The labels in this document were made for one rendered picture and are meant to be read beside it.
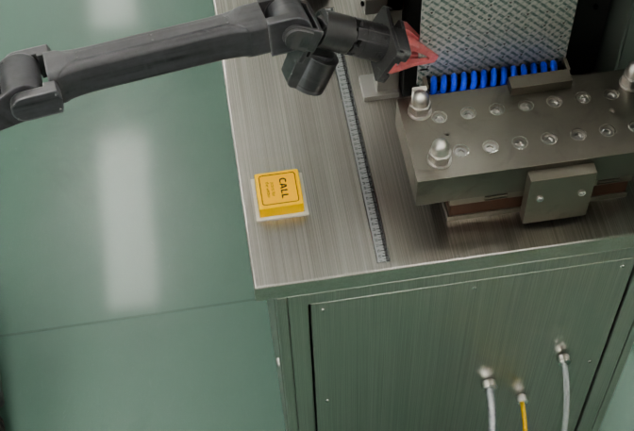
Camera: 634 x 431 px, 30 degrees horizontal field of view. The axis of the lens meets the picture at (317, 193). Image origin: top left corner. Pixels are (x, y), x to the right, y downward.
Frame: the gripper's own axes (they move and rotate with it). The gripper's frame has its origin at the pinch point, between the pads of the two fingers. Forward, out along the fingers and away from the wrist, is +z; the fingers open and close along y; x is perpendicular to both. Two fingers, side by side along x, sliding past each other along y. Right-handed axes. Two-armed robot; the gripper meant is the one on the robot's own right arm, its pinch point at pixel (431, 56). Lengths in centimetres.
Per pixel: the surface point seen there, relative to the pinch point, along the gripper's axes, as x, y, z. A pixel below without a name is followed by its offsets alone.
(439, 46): 2.4, 0.3, -0.1
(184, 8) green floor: -113, -125, 17
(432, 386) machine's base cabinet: -54, 26, 27
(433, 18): 7.3, 0.2, -4.2
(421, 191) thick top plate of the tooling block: -8.6, 19.9, -1.5
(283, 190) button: -24.9, 10.3, -14.8
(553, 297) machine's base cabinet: -21.7, 25.7, 30.8
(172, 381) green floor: -119, -8, 5
